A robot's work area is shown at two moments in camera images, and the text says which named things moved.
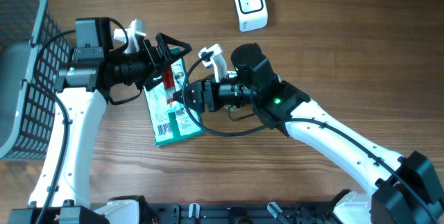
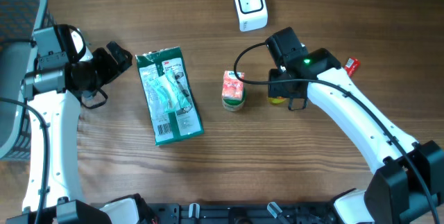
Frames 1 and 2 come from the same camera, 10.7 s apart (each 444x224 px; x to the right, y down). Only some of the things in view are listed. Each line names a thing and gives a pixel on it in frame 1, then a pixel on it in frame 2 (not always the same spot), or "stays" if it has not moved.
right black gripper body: [209, 85] → [281, 89]
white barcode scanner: [250, 5] stays
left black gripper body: [152, 62] → [103, 69]
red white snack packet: [171, 77] → [352, 66]
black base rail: [240, 213] stays
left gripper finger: [161, 42] → [123, 57]
